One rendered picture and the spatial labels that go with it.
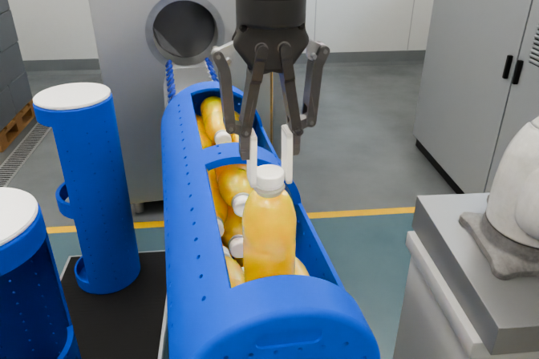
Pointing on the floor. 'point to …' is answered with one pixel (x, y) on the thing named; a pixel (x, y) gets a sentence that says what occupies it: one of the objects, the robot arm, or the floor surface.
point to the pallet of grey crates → (12, 79)
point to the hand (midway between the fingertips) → (269, 157)
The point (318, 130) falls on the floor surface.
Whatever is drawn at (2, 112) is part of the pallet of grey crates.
